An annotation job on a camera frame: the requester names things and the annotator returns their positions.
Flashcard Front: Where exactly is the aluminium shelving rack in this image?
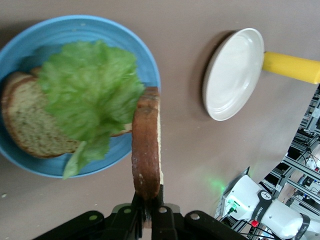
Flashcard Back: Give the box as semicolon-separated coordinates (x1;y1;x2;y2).
258;84;320;208

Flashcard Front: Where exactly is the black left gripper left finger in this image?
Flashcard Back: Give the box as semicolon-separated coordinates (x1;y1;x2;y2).
32;191;145;240

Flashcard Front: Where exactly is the beige round plate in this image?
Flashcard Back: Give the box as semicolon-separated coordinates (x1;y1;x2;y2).
202;27;265;122

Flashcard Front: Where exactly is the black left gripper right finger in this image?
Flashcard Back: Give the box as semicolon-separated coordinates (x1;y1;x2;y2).
150;184;248;240

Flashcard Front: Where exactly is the green lettuce leaf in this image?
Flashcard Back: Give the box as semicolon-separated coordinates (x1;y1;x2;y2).
37;39;146;181

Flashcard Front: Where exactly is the yellow mustard squeeze bottle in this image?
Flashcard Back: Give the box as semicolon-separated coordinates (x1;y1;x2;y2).
261;51;320;85

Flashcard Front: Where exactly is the blue round plate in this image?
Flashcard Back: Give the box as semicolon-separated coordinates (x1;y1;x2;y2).
0;15;161;178

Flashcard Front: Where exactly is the brown bread slice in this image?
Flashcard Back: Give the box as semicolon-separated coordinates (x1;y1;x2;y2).
131;86;165;201
1;66;133;159

